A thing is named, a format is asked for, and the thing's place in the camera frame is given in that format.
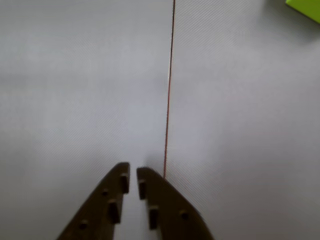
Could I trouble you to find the green lego block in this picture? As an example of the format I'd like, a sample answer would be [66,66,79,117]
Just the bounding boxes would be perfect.
[284,0,320,25]

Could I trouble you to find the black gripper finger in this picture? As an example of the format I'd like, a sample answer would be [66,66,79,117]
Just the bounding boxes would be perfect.
[136,166,216,240]
[56,161,131,240]

